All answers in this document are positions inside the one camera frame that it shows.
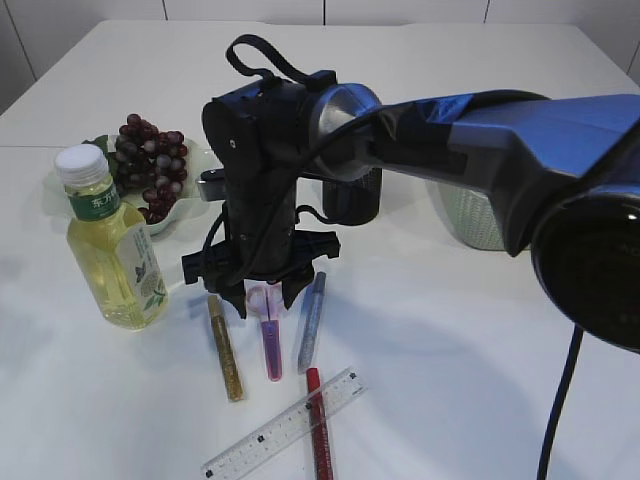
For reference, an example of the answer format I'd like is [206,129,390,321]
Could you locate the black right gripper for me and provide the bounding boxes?
[182,82,339,319]

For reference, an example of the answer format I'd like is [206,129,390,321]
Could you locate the clear plastic ruler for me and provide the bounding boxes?
[202,368,366,479]

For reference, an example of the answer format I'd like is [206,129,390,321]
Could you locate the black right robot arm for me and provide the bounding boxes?
[182,81,639,352]

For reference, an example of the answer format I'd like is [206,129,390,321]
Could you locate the pink purple scissors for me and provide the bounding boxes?
[247,285,284,382]

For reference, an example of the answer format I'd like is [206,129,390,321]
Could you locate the grey cable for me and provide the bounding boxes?
[199,33,586,480]

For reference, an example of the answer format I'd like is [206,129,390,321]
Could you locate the black mesh pen cup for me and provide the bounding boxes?
[321,168,382,226]

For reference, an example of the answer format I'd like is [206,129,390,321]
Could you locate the silver glitter pen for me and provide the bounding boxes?
[297,271,327,374]

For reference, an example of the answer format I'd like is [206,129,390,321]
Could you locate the gold glitter pen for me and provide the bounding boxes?
[207,295,244,402]

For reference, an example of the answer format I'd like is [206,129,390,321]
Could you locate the purple grape bunch with leaves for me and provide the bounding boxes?
[90,113,189,225]

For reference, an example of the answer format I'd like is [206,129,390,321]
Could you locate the red glitter pen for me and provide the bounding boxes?
[308,393,334,480]

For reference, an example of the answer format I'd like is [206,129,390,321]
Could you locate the yellow tea bottle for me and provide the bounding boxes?
[54,144,168,330]

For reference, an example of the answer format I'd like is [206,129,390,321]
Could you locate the pale green wavy plate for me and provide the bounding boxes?
[43,138,219,236]

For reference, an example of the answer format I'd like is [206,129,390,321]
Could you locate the green plastic basket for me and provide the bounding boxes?
[435,183,505,252]

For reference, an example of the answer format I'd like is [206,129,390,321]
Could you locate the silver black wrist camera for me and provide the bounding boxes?
[196,169,226,202]

